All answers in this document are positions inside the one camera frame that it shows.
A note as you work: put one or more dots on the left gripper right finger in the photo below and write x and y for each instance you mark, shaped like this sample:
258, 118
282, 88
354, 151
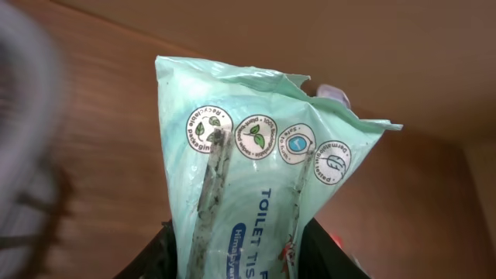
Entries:
321, 258

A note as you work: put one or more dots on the teal wet wipes pack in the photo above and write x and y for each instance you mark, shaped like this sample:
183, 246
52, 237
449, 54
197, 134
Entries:
250, 159

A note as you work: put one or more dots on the grey plastic mesh basket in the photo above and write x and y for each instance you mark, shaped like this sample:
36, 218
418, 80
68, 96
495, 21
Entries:
32, 97

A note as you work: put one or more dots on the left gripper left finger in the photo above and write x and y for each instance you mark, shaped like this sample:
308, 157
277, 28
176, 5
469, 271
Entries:
158, 260

